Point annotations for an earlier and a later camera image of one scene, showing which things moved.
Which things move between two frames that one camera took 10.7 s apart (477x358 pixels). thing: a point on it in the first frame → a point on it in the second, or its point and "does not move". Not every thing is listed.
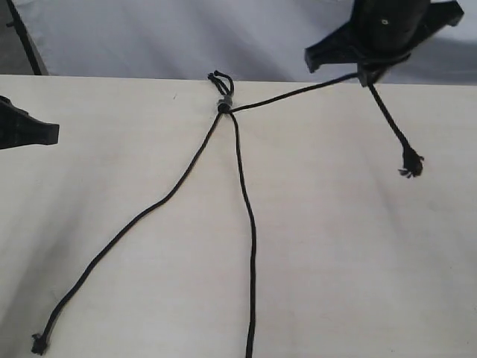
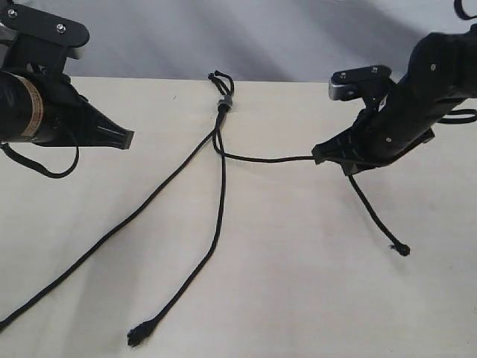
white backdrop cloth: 238,39 does not move
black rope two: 226,107 → 141,333
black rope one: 39,339 → 88,256
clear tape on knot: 225,104 does not move
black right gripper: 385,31 → 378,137
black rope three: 412,162 → 402,250
